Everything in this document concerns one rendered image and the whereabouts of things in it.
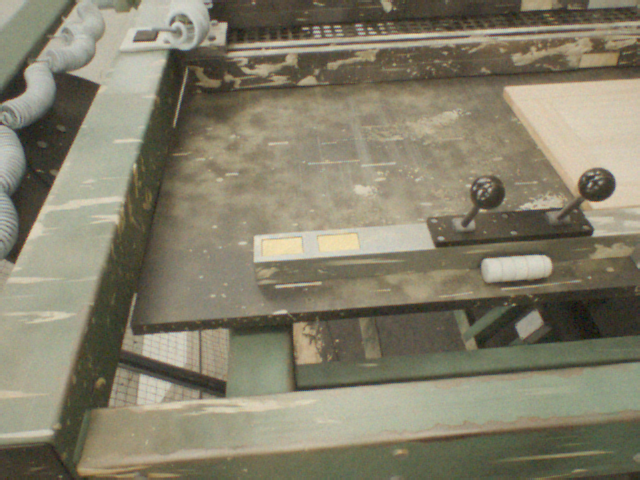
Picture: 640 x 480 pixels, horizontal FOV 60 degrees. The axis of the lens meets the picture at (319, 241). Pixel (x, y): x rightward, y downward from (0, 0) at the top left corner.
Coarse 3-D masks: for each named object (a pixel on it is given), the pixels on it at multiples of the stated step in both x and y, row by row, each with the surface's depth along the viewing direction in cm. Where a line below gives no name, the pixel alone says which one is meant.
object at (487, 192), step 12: (480, 180) 58; (492, 180) 58; (480, 192) 58; (492, 192) 58; (504, 192) 58; (480, 204) 59; (492, 204) 58; (468, 216) 65; (456, 228) 68; (468, 228) 68
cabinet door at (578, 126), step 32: (512, 96) 101; (544, 96) 101; (576, 96) 101; (608, 96) 101; (544, 128) 93; (576, 128) 93; (608, 128) 93; (576, 160) 85; (608, 160) 85; (576, 192) 81
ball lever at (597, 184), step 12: (600, 168) 59; (588, 180) 59; (600, 180) 58; (612, 180) 58; (588, 192) 59; (600, 192) 58; (612, 192) 59; (576, 204) 64; (552, 216) 69; (564, 216) 67
